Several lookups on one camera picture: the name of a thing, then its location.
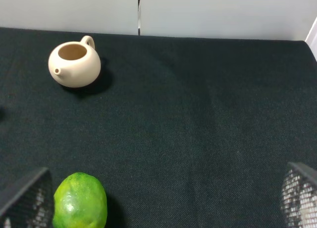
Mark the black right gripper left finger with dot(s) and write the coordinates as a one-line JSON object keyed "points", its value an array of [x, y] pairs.
{"points": [[28, 203]]}

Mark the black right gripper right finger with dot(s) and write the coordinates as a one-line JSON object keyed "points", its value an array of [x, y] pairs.
{"points": [[299, 196]]}

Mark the green lime fruit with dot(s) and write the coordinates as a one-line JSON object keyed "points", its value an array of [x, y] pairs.
{"points": [[80, 201]]}

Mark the dark green table cloth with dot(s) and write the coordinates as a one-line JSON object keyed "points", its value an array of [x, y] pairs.
{"points": [[182, 133]]}

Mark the cream ceramic teapot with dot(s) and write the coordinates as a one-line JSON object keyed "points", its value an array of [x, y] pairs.
{"points": [[75, 64]]}

